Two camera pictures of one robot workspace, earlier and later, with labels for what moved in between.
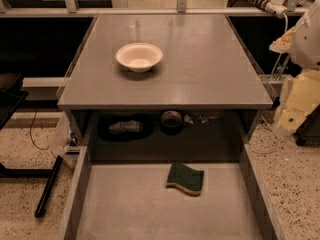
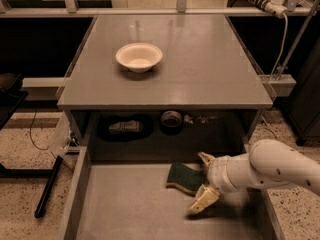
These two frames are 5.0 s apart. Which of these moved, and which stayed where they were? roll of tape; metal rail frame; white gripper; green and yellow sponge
Moved: white gripper
Stayed: green and yellow sponge; roll of tape; metal rail frame
